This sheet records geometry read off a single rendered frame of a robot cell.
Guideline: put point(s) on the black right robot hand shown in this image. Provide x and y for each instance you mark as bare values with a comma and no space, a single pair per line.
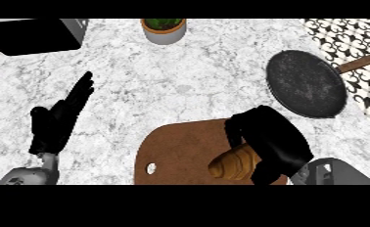
277,139

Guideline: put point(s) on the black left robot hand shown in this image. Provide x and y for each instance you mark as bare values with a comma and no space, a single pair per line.
53,125

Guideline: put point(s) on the golden brown croissant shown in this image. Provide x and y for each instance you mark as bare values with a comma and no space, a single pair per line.
234,163

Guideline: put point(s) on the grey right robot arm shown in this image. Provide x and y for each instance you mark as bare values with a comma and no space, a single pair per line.
331,172

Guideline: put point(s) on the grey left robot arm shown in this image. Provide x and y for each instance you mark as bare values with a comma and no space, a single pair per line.
32,171

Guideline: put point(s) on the black frying pan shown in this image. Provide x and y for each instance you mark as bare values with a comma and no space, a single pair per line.
306,84

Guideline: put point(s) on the brown wooden cutting board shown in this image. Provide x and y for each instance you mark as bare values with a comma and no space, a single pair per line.
185,154

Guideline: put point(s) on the black and grey appliance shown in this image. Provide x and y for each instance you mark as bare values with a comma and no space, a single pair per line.
40,36

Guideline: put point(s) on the black and white patterned mat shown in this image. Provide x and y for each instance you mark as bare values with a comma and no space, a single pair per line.
342,53

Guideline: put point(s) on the grey potted green plant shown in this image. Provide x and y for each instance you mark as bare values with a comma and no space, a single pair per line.
163,30

